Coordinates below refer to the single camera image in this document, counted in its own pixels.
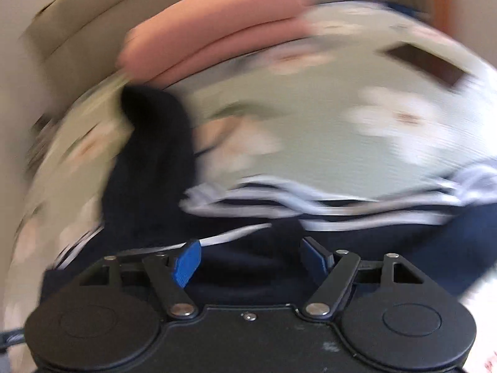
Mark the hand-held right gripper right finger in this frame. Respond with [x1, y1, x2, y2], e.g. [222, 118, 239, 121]
[300, 237, 428, 318]

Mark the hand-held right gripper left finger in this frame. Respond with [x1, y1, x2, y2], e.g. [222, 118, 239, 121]
[78, 240, 202, 319]

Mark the navy garment with striped trim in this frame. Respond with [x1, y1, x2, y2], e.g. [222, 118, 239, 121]
[42, 85, 497, 307]

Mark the green floral bedsheet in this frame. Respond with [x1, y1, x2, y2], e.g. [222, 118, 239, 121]
[0, 2, 497, 373]

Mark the pink folded blanket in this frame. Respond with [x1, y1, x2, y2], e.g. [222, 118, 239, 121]
[116, 0, 317, 86]

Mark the dark brown flat rectangular object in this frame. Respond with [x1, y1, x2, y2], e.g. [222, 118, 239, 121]
[382, 44, 467, 89]

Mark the beige headboard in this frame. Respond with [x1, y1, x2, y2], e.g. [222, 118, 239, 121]
[21, 0, 253, 72]

